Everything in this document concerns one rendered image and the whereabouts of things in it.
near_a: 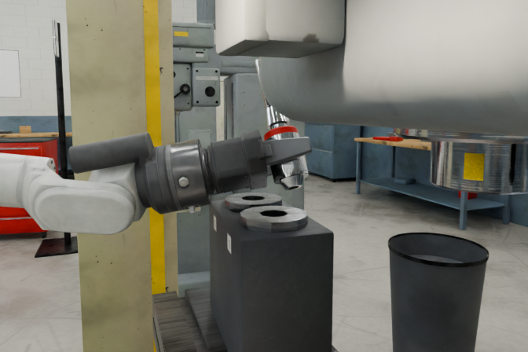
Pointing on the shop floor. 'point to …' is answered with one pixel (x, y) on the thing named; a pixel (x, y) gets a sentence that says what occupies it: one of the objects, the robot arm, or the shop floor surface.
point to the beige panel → (91, 253)
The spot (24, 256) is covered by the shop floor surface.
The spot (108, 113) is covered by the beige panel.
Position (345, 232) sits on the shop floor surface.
